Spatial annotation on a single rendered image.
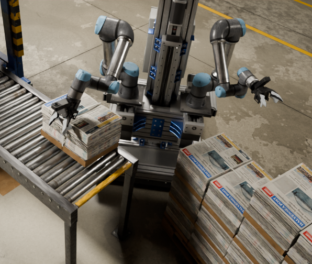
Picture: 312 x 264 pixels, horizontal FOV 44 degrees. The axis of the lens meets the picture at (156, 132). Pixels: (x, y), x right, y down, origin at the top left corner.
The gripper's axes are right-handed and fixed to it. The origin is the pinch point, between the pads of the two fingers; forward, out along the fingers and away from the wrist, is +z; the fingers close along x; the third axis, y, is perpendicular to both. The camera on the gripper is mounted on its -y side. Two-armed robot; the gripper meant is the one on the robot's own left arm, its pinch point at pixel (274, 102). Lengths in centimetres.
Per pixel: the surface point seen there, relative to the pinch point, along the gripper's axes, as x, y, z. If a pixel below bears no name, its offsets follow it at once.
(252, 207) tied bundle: 37, 25, 44
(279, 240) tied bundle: 33, 29, 64
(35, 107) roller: 128, 27, -78
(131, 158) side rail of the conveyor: 82, 33, -17
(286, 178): 16.2, 15.0, 40.1
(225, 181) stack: 36, 36, 17
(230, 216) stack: 41, 45, 34
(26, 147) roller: 139, 25, -42
